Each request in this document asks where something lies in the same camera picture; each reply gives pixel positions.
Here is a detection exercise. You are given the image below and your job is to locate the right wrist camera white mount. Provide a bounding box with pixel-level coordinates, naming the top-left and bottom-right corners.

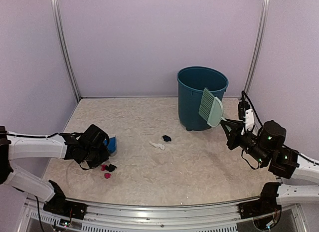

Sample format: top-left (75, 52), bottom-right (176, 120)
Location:
top-left (238, 91), bottom-right (256, 133)

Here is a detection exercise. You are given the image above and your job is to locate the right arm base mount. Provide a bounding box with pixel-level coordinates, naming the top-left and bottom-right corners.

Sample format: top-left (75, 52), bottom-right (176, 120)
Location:
top-left (238, 182), bottom-right (282, 219)

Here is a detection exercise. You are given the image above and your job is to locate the black scrap by pink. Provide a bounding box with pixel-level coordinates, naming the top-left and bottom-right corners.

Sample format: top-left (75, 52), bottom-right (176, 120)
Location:
top-left (105, 164), bottom-right (117, 172)

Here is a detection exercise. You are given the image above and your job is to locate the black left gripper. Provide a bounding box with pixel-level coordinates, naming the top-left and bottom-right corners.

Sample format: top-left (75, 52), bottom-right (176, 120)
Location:
top-left (83, 143), bottom-right (111, 168)

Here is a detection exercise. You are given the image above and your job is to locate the teal plastic trash bin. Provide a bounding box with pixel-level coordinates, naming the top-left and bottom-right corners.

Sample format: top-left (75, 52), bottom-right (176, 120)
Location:
top-left (177, 66), bottom-right (229, 131)

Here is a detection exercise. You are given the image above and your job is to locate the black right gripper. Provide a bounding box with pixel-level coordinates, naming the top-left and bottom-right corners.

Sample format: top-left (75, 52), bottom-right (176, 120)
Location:
top-left (221, 119), bottom-right (269, 166)

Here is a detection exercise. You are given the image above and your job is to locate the light green hand brush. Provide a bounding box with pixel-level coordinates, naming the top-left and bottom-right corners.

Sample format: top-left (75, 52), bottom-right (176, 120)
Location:
top-left (198, 87), bottom-right (225, 128)

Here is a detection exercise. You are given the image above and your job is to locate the aluminium frame post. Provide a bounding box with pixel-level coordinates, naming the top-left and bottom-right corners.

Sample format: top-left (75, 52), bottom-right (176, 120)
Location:
top-left (244, 0), bottom-right (270, 94)
top-left (51, 0), bottom-right (82, 103)

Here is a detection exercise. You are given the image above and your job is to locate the dark blue scrap near bin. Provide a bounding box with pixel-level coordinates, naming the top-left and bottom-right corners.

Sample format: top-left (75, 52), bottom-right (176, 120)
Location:
top-left (162, 135), bottom-right (171, 142)

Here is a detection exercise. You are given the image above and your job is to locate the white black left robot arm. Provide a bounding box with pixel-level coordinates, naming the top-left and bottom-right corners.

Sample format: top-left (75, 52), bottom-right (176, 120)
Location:
top-left (0, 124), bottom-right (110, 215)

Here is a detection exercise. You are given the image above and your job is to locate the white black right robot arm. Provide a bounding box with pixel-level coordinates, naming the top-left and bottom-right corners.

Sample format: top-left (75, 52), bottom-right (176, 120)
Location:
top-left (220, 120), bottom-right (319, 219)

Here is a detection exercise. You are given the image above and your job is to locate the blue plastic dustpan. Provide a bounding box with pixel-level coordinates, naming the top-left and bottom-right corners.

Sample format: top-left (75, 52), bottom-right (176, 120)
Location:
top-left (103, 136), bottom-right (117, 156)

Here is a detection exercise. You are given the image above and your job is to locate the white paper scrap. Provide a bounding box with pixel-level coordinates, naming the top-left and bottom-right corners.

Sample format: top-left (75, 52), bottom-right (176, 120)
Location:
top-left (149, 141), bottom-right (165, 150)

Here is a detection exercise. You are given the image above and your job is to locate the left aluminium frame post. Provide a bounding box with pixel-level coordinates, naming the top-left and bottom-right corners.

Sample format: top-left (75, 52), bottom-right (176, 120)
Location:
top-left (51, 0), bottom-right (82, 103)

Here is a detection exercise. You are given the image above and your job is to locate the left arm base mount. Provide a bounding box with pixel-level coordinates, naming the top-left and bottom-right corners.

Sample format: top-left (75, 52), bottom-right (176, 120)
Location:
top-left (43, 180), bottom-right (87, 220)

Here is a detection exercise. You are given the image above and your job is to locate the right aluminium frame post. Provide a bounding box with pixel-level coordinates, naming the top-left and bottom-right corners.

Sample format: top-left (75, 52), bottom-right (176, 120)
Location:
top-left (244, 0), bottom-right (270, 94)

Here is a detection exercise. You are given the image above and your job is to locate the aluminium front rail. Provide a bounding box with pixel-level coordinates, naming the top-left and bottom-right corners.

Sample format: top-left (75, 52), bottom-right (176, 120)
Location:
top-left (15, 196), bottom-right (308, 232)

